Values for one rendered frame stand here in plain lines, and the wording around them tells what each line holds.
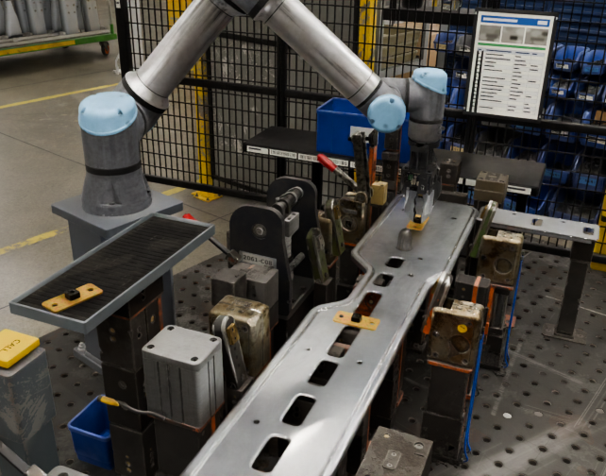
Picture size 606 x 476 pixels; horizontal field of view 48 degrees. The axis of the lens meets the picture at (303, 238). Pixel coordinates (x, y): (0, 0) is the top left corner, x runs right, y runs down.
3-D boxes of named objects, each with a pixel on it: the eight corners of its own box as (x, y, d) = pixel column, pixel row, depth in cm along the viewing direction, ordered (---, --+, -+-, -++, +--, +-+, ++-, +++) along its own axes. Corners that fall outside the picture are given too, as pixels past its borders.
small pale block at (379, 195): (375, 311, 188) (384, 186, 172) (362, 308, 189) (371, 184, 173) (378, 304, 191) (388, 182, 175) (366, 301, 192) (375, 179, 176)
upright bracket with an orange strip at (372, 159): (363, 303, 191) (375, 130, 170) (359, 302, 192) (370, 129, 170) (366, 298, 194) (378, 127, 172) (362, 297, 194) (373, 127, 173)
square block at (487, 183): (487, 302, 193) (506, 183, 177) (459, 297, 196) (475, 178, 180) (492, 290, 200) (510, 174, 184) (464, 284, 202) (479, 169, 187)
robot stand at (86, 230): (73, 355, 167) (49, 204, 149) (141, 321, 181) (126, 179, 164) (125, 390, 155) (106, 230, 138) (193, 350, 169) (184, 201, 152)
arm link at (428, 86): (408, 65, 151) (446, 66, 151) (404, 113, 156) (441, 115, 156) (411, 73, 144) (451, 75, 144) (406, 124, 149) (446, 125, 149)
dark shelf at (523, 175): (537, 197, 185) (539, 187, 183) (241, 152, 215) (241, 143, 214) (545, 172, 203) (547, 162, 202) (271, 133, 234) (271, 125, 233)
